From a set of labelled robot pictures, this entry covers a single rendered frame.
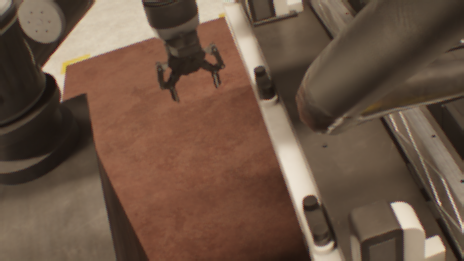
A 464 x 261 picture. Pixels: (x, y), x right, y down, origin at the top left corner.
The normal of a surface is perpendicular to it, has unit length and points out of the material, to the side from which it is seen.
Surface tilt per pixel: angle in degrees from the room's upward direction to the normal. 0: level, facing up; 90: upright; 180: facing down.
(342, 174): 0
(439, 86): 75
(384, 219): 0
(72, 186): 0
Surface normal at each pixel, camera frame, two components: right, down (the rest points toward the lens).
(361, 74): -0.49, 0.80
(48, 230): -0.23, -0.77
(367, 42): -0.88, 0.32
